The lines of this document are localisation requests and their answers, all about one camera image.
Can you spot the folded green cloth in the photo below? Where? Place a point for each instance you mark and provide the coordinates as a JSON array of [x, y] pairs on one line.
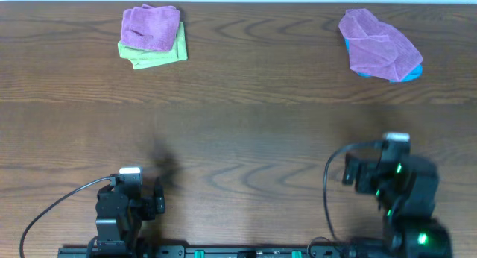
[[142, 59]]

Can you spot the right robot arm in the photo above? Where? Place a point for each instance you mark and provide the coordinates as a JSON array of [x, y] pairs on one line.
[[405, 189]]

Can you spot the folded purple cloth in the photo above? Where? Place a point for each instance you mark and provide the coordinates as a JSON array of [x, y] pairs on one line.
[[150, 28]]

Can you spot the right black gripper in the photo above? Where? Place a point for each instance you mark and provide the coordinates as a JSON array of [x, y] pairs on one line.
[[362, 177]]

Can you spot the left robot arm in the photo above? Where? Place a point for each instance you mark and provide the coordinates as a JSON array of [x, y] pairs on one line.
[[121, 208]]

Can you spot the purple microfiber cloth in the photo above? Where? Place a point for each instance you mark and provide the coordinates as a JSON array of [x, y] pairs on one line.
[[377, 48]]

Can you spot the blue microfiber cloth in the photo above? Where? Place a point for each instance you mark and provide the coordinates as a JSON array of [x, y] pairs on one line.
[[414, 74]]

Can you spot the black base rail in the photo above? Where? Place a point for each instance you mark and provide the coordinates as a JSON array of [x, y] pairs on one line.
[[317, 251]]

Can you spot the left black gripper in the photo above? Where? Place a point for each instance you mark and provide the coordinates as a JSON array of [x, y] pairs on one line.
[[150, 206]]

